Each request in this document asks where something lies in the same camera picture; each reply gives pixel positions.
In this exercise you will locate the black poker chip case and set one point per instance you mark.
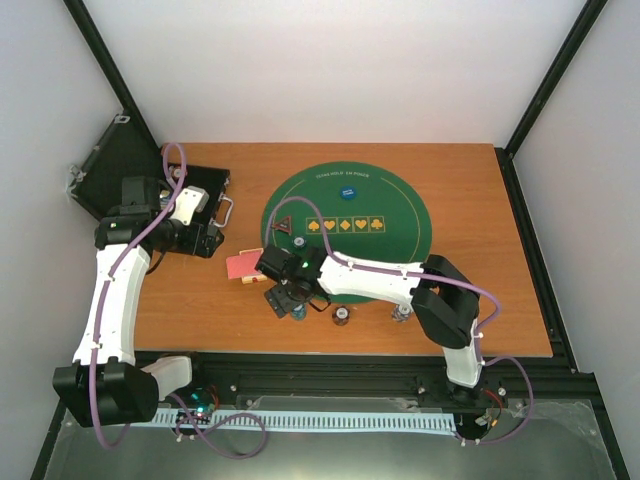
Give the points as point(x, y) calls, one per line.
point(120, 184)

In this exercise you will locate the black aluminium frame rail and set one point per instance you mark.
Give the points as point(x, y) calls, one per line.
point(236, 377)

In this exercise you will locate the brown 100 chip stack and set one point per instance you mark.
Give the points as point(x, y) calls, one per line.
point(341, 315)

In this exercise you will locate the purple white chip stack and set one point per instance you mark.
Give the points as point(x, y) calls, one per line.
point(401, 313)

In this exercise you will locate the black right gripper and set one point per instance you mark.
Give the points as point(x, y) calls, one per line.
point(282, 304)

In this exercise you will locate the blue 50 chip stack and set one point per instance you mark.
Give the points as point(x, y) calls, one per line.
point(299, 312)

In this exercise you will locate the triangular all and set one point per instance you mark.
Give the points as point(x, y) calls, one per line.
point(284, 225)

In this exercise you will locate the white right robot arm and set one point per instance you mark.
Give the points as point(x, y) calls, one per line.
point(444, 303)

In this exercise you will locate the red playing card deck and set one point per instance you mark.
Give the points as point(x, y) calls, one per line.
point(243, 266)

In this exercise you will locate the light blue cable duct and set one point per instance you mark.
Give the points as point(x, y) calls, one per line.
point(316, 422)

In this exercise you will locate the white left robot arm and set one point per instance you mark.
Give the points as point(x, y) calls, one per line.
point(103, 384)

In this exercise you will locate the silver case handle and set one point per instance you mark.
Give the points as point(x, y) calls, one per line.
point(226, 199)

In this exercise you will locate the round green poker mat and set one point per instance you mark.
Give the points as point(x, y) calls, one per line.
point(387, 221)

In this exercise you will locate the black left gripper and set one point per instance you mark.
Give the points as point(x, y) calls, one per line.
point(192, 246)

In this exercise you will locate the blue small blind button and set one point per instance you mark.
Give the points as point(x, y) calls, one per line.
point(348, 192)

